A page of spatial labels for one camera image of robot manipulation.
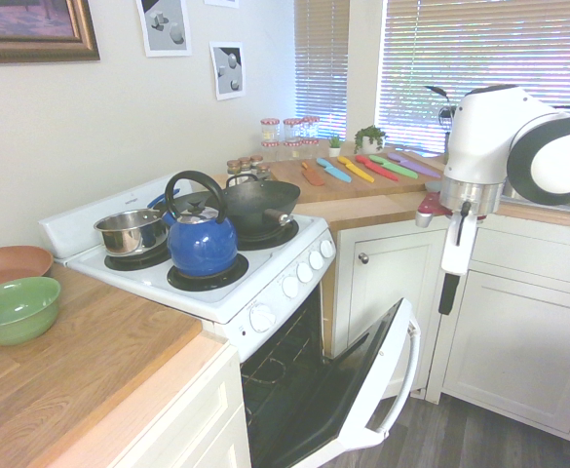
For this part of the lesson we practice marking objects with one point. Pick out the glass jar with checked lid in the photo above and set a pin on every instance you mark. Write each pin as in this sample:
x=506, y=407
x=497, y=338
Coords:
x=269, y=132
x=310, y=128
x=292, y=131

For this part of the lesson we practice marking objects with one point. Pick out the large grey shapes paper print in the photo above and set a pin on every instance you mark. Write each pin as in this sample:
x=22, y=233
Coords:
x=165, y=29

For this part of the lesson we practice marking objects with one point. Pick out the red knife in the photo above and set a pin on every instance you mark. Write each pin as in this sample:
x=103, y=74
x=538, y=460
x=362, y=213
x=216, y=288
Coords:
x=377, y=168

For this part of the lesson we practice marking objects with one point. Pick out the orange knife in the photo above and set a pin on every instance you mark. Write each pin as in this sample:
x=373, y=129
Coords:
x=313, y=176

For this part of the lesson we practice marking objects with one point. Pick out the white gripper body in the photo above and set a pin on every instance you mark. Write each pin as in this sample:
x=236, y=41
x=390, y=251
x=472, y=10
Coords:
x=459, y=258

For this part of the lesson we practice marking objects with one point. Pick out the yellow knife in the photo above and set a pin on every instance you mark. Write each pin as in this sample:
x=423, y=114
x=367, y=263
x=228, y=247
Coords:
x=356, y=170

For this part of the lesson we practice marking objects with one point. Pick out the green bowl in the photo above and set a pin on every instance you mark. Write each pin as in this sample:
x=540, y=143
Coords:
x=16, y=322

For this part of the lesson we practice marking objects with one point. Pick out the metal cabinet knob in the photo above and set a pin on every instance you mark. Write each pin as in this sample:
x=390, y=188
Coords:
x=364, y=258

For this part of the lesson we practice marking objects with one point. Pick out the cropped paper print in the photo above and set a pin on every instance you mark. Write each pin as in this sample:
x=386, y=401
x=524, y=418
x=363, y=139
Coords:
x=221, y=3

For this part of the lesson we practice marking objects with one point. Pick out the cream cabinet under wooden counter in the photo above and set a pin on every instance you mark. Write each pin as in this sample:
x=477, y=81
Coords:
x=187, y=424

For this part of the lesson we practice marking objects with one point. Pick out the stainless steel saucepan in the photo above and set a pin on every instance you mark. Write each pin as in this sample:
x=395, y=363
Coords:
x=128, y=239

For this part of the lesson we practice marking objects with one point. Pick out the tiny potted plant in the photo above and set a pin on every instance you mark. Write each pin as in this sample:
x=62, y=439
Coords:
x=334, y=147

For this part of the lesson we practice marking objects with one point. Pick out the wide white cabinet door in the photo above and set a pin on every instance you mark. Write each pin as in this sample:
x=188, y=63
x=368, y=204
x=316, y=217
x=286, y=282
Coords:
x=518, y=351

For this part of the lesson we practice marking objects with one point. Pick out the white cabinet door with knob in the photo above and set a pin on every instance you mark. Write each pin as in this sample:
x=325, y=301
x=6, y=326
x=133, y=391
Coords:
x=391, y=283

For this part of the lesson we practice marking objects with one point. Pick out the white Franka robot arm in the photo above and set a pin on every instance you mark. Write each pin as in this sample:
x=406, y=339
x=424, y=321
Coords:
x=479, y=136

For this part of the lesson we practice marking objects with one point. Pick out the gold framed painting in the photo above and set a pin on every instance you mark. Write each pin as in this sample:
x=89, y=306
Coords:
x=21, y=24

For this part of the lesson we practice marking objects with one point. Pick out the spice jar with brown lid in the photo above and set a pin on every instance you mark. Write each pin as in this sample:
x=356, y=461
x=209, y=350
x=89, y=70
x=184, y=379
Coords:
x=245, y=165
x=234, y=168
x=263, y=172
x=256, y=161

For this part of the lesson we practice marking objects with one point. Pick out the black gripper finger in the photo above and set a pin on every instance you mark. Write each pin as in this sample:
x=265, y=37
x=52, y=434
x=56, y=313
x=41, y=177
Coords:
x=448, y=295

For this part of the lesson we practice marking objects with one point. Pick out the wooden cutting board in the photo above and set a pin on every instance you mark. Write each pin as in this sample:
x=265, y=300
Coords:
x=353, y=189

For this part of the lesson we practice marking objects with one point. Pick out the purple knife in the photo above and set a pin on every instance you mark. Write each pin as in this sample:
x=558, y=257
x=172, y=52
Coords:
x=416, y=167

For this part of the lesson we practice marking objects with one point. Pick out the green knife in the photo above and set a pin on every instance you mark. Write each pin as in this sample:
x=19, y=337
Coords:
x=394, y=167

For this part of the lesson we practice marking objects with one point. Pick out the white electric stove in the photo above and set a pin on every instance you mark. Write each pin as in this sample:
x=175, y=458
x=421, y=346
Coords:
x=270, y=241

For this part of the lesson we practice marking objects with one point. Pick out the blue knife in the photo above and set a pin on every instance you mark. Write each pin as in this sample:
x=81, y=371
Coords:
x=334, y=170

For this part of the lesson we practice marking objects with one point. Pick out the white cabinet drawer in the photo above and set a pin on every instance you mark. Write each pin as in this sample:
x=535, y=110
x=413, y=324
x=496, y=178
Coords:
x=533, y=253

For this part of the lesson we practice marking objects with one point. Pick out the metal oven rack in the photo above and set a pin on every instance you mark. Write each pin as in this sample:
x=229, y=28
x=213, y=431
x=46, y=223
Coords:
x=284, y=363

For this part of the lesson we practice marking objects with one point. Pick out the bushy plant in white pot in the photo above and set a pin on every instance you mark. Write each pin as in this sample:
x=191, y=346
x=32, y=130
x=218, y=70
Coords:
x=369, y=136

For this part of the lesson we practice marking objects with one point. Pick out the narrow white window blind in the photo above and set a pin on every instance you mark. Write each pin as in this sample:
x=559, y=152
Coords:
x=321, y=68

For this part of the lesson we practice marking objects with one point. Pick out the small grey shapes paper print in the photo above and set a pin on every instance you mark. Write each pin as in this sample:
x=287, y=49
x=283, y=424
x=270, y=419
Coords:
x=227, y=70

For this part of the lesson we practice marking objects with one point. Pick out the wide white window blind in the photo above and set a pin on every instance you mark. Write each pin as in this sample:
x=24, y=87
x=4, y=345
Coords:
x=460, y=49

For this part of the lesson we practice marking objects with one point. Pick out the large white stove knob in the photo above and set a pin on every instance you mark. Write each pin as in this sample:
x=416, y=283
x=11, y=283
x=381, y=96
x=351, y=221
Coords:
x=262, y=318

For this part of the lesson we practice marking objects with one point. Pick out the small light blue dish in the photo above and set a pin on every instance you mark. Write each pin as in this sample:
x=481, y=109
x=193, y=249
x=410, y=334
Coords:
x=432, y=186

